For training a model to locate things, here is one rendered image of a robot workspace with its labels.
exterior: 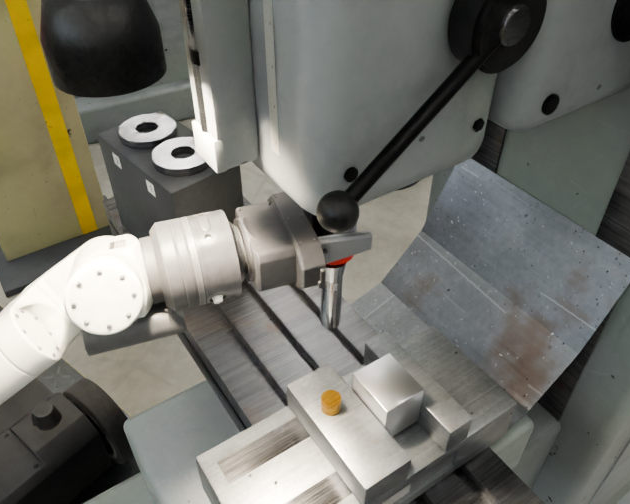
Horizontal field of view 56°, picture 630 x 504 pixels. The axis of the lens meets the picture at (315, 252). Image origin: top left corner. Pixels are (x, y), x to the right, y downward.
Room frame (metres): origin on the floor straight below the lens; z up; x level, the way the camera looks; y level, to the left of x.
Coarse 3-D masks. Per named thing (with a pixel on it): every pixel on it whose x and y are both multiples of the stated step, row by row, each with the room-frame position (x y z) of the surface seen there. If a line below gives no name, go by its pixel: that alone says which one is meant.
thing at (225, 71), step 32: (192, 0) 0.40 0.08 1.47; (224, 0) 0.40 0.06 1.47; (192, 32) 0.41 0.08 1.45; (224, 32) 0.40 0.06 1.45; (192, 64) 0.41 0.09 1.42; (224, 64) 0.40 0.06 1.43; (224, 96) 0.40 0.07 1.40; (224, 128) 0.40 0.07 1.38; (256, 128) 0.41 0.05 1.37; (224, 160) 0.40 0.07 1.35
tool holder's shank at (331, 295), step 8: (344, 264) 0.47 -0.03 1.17; (328, 272) 0.47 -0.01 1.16; (336, 272) 0.47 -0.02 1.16; (328, 280) 0.47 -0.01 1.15; (336, 280) 0.47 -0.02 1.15; (328, 288) 0.47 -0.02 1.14; (336, 288) 0.47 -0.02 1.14; (328, 296) 0.47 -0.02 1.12; (336, 296) 0.47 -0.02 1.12; (328, 304) 0.47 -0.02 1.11; (336, 304) 0.47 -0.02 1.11; (328, 312) 0.47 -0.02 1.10; (336, 312) 0.47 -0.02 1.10; (320, 320) 0.48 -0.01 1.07; (328, 320) 0.47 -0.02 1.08; (336, 320) 0.47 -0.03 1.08; (328, 328) 0.47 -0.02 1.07
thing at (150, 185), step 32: (128, 128) 0.82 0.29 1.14; (160, 128) 0.82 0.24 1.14; (128, 160) 0.76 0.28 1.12; (160, 160) 0.73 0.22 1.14; (192, 160) 0.73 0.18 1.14; (128, 192) 0.78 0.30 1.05; (160, 192) 0.69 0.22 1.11; (192, 192) 0.69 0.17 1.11; (224, 192) 0.73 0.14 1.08; (128, 224) 0.80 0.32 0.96
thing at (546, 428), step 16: (528, 416) 0.57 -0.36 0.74; (544, 416) 0.57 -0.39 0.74; (544, 432) 0.54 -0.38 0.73; (528, 448) 0.51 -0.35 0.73; (544, 448) 0.53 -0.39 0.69; (528, 464) 0.52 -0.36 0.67; (128, 480) 0.45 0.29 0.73; (144, 480) 0.45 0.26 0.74; (528, 480) 0.53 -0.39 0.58; (96, 496) 0.43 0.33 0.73; (112, 496) 0.43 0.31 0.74; (128, 496) 0.43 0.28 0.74; (144, 496) 0.43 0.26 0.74
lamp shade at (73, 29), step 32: (64, 0) 0.35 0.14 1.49; (96, 0) 0.35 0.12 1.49; (128, 0) 0.36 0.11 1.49; (64, 32) 0.34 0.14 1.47; (96, 32) 0.34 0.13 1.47; (128, 32) 0.35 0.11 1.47; (160, 32) 0.37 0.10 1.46; (64, 64) 0.34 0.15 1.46; (96, 64) 0.33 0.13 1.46; (128, 64) 0.34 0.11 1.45; (160, 64) 0.36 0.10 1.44; (96, 96) 0.33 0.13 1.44
